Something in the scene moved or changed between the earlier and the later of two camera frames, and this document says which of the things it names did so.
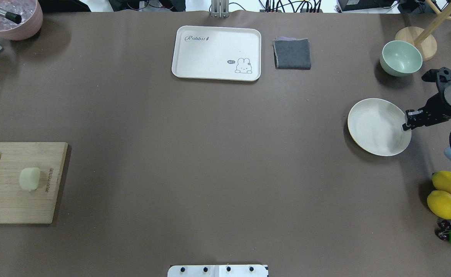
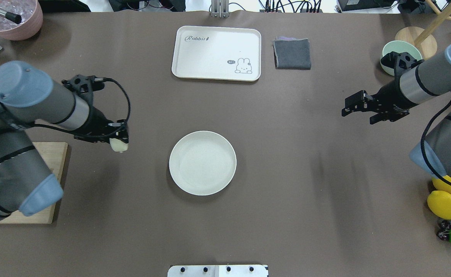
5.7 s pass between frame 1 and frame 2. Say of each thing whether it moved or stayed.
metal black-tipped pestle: stayed
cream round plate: moved
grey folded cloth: stayed
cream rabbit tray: stayed
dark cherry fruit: stayed
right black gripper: moved
